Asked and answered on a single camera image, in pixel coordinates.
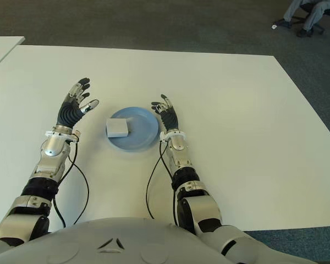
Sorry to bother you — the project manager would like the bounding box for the black office chair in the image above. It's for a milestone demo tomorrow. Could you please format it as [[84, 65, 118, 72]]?
[[271, 0, 330, 35]]

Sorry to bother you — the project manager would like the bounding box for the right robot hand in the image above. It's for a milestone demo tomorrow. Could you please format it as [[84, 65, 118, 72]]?
[[151, 94, 180, 134]]

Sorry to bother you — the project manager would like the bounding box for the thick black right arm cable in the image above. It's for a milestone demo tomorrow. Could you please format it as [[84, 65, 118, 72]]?
[[161, 142, 179, 226]]

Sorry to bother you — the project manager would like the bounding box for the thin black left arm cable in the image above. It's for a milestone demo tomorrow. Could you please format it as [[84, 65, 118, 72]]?
[[68, 153, 89, 225]]

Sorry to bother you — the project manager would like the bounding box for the white cube charger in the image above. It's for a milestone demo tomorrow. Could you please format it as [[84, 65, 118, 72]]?
[[106, 118, 130, 138]]

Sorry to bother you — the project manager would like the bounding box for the blue round plate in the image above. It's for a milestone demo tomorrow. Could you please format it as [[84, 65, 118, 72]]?
[[106, 106, 160, 152]]

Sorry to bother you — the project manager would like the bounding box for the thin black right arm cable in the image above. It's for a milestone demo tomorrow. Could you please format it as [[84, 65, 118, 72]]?
[[146, 140, 166, 219]]

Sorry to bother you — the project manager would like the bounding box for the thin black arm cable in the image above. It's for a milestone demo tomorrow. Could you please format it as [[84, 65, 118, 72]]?
[[146, 140, 166, 219], [68, 153, 89, 225]]

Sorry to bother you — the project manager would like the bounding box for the person in grey trousers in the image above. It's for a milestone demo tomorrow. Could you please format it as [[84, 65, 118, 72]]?
[[280, 0, 330, 38]]

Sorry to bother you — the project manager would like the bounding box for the grey robot torso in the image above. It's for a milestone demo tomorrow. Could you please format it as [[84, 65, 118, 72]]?
[[0, 216, 237, 264]]

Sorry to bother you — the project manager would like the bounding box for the white office table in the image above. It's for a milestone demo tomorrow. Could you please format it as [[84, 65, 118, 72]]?
[[0, 36, 26, 74]]

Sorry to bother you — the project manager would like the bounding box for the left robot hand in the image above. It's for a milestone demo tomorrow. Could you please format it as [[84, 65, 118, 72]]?
[[56, 78, 100, 130]]

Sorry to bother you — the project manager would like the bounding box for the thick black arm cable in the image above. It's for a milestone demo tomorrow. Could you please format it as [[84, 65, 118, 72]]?
[[161, 142, 179, 226], [52, 141, 78, 228]]

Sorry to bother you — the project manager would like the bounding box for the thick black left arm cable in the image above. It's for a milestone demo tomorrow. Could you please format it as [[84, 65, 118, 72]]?
[[52, 141, 78, 228]]

